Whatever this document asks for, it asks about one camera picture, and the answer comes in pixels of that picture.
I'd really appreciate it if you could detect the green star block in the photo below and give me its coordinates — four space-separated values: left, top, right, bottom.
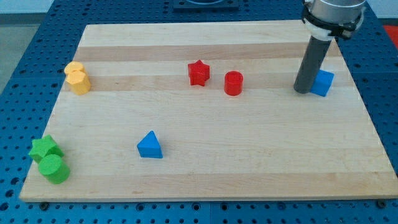
29 135 64 163

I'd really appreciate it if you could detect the light wooden board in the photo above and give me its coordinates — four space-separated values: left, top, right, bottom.
20 20 397 202

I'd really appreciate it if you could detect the red star block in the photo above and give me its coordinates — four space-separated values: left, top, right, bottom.
187 60 210 86

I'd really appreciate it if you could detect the yellow hexagon block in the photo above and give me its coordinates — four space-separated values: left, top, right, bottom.
66 71 91 95

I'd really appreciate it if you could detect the green cylinder block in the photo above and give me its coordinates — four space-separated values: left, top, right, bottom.
39 154 70 184

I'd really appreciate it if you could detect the red cylinder block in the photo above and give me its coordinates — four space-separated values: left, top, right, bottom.
224 71 244 96

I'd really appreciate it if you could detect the blue cube block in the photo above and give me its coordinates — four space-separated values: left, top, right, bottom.
310 70 335 97

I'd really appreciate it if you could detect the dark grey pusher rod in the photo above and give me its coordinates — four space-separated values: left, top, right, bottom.
294 36 331 94

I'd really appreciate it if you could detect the blue triangle block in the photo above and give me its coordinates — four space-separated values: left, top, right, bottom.
137 131 163 159

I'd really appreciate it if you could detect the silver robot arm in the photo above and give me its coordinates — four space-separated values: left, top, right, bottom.
294 0 366 94

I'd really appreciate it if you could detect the yellow cylinder block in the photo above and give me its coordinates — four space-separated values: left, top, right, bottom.
63 61 86 75

